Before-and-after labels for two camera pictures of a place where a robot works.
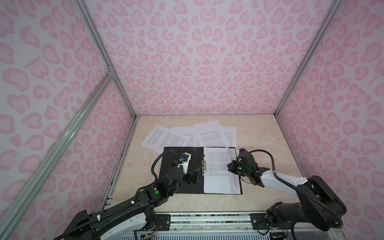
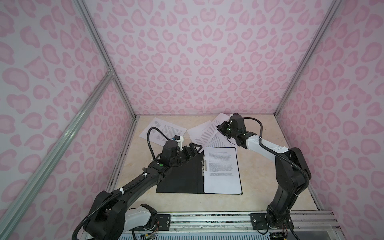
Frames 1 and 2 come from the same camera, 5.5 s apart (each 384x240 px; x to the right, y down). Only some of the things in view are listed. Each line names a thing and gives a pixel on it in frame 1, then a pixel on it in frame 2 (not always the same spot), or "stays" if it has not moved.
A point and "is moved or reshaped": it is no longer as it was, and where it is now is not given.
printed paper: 211,134 stays
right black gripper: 233,163 -> 222,130
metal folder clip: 203,164 stays
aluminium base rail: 238,222 stays
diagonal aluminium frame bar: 105,81 stays
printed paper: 217,179 stays
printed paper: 161,136 is moved or reshaped
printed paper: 189,135 -> 216,125
